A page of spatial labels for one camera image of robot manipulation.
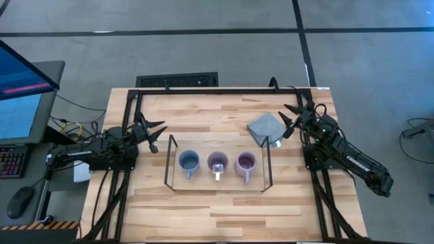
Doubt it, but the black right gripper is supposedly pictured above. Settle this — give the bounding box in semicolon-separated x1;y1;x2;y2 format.
277;103;319;137

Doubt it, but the blue-grey mug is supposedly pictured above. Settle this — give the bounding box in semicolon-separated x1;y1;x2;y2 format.
178;150;201;180

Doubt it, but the white box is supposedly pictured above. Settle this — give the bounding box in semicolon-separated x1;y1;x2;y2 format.
73;161;92;184

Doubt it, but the black computer mouse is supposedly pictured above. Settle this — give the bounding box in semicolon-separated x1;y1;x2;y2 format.
6;186;35;220

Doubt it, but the wooden shelf with black frame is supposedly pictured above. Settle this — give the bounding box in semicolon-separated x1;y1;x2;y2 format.
164;134;274;193

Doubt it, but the yellow cable loop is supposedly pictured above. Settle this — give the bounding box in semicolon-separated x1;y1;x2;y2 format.
59;121;83;140

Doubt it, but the grey folded cloth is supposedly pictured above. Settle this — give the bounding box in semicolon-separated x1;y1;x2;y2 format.
246;112;288;148

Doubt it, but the black keyboard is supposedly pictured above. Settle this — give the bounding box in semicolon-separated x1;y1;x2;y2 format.
0;144;28;180

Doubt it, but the black perforated box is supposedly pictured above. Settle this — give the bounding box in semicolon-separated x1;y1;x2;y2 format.
135;71;220;88

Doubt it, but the purple mug with white handle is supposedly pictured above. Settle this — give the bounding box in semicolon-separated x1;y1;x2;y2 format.
206;150;230;182

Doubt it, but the computer monitor with blue screen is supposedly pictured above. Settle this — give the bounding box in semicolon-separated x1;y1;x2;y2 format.
0;39;66;146

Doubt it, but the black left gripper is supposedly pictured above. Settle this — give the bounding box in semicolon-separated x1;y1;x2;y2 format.
132;118;169;144

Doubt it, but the mauve mug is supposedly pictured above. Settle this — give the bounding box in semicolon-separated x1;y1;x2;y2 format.
234;151;258;186

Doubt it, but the black metal table frame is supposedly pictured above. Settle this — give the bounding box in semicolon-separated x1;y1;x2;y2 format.
77;86;369;244

